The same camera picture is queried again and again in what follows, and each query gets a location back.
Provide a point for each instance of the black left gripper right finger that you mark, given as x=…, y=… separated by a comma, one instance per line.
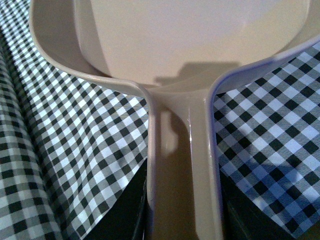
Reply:
x=243, y=219

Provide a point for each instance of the black white checkered cloth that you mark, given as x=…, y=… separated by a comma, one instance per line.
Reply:
x=69, y=148

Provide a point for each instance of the beige plastic dustpan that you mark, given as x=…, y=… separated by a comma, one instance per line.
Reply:
x=177, y=55

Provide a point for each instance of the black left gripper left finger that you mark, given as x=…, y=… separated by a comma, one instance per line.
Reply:
x=126, y=219

